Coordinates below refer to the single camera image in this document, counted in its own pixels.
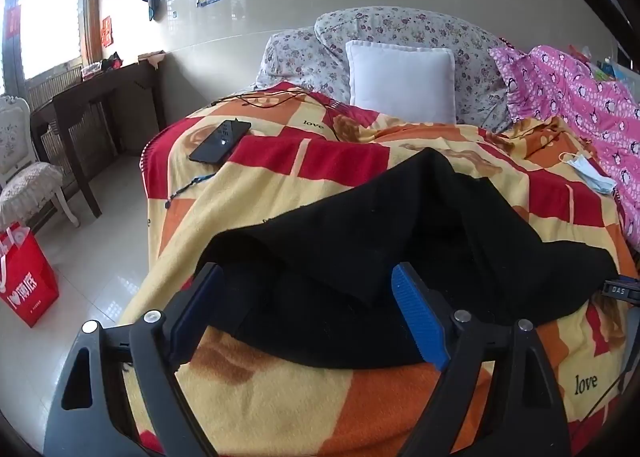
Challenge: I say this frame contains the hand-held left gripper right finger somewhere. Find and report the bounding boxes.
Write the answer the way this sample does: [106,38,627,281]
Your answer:
[391,262,573,457]

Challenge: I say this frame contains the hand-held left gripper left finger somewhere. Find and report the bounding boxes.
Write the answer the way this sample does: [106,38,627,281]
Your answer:
[44,262,226,457]

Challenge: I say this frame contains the black pants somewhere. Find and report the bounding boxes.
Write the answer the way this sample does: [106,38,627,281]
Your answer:
[200,147,620,370]

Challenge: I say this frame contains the blue face mask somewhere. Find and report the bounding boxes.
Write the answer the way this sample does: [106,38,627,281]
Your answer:
[559,152,618,195]

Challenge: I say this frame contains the checkered orange red blanket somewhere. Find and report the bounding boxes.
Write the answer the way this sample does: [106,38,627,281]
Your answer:
[120,79,638,457]

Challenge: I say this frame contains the black smartphone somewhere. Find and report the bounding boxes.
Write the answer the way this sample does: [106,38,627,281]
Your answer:
[188,120,252,165]

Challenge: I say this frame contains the red gift bag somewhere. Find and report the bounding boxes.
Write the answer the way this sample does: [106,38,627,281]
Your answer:
[0,222,60,329]

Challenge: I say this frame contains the white ornate chair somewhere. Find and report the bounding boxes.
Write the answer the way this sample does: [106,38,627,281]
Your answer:
[0,94,81,230]

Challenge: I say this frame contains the pink penguin print quilt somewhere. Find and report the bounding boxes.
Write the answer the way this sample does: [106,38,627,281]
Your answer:
[489,44,640,253]

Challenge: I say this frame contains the dark wooden desk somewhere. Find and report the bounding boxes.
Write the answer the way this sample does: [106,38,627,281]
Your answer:
[31,59,168,218]

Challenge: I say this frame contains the white square pillow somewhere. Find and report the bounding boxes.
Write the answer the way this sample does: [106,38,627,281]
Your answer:
[345,40,458,125]

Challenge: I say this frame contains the red black clutter on desk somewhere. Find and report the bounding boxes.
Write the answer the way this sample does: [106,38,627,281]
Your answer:
[82,53,123,80]

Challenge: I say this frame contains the small floral pillow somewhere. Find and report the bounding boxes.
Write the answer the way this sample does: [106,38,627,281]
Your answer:
[256,29,351,105]

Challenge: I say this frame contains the large floral pillow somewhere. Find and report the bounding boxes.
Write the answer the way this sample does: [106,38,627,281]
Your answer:
[314,7,516,132]

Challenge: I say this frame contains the blue black lanyard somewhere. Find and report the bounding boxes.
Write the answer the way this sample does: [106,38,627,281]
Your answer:
[164,172,218,210]

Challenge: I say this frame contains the black charging cable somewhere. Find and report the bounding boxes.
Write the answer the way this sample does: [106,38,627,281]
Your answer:
[209,88,361,116]

